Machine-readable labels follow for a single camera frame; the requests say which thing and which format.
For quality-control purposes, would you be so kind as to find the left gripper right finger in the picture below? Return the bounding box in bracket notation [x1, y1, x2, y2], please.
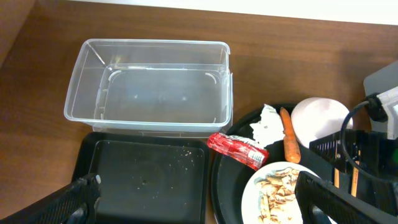
[295, 171, 397, 224]

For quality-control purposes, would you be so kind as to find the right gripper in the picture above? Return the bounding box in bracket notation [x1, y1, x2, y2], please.
[309, 87, 397, 215]

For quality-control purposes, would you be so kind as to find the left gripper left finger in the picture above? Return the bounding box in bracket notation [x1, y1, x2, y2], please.
[1, 174, 101, 224]

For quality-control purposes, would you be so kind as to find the wooden chopstick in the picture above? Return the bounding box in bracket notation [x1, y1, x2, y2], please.
[351, 167, 359, 197]
[333, 148, 340, 188]

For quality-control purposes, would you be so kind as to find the orange carrot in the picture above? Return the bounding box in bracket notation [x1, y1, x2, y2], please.
[279, 107, 301, 164]

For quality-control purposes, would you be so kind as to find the grey dishwasher rack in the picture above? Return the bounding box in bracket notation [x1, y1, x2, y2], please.
[363, 61, 397, 133]

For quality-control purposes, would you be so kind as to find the grey plate with food scraps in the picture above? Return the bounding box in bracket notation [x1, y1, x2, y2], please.
[241, 162, 311, 224]

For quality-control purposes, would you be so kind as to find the black rectangular tray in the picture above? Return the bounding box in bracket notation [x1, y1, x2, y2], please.
[72, 132, 210, 224]

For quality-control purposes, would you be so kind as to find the crumpled white tissue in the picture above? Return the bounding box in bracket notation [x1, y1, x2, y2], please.
[250, 104, 285, 148]

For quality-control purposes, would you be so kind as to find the red snack wrapper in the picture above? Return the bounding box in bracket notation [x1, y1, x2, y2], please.
[206, 133, 269, 170]

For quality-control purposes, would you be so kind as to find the clear plastic bin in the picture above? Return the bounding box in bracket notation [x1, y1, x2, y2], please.
[63, 39, 233, 138]

